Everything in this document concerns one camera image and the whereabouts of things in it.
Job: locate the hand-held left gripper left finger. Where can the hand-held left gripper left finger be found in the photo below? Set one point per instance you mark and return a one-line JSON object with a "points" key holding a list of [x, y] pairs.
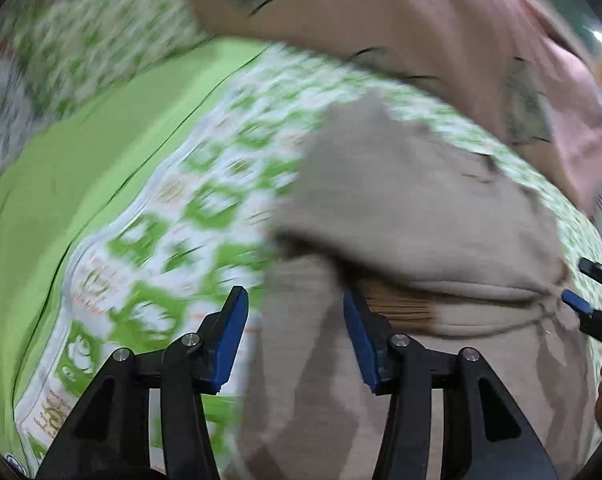
{"points": [[228, 340]]}

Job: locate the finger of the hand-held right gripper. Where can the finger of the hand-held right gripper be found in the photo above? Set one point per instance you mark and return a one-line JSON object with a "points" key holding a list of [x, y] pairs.
{"points": [[598, 272], [576, 302]]}

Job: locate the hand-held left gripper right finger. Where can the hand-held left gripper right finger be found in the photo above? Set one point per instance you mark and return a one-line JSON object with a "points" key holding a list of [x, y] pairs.
{"points": [[363, 345]]}

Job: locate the beige knit sweater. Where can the beige knit sweater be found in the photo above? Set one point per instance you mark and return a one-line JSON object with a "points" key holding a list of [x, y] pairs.
{"points": [[406, 210]]}

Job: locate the green checked bed sheet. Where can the green checked bed sheet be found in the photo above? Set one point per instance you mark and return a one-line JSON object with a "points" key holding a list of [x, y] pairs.
{"points": [[191, 210]]}

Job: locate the plain green bed sheet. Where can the plain green bed sheet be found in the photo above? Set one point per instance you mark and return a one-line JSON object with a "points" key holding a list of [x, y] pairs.
{"points": [[81, 170]]}

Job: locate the pink duvet with plaid hearts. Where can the pink duvet with plaid hearts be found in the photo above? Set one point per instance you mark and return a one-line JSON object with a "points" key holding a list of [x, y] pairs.
{"points": [[431, 20]]}

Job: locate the green checked pillow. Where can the green checked pillow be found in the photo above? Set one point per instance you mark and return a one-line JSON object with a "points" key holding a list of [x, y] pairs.
{"points": [[106, 30]]}

